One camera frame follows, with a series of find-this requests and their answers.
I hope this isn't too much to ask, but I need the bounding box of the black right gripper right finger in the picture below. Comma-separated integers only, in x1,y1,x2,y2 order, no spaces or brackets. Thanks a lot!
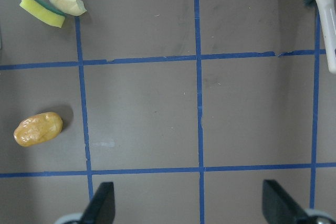
262,179,316,224

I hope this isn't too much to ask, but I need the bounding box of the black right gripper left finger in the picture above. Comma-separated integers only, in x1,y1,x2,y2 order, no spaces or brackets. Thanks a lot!
79,182,116,224

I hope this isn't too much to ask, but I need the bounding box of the yellow potato-like lump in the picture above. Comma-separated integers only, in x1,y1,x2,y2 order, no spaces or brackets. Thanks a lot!
14,112,63,147

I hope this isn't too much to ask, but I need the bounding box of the yellow green sponge piece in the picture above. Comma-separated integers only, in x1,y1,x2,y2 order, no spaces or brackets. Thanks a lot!
19,0,66,28

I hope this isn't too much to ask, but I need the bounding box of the white handled sweeping brush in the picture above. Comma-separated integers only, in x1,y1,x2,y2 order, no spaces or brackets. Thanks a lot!
303,0,335,74

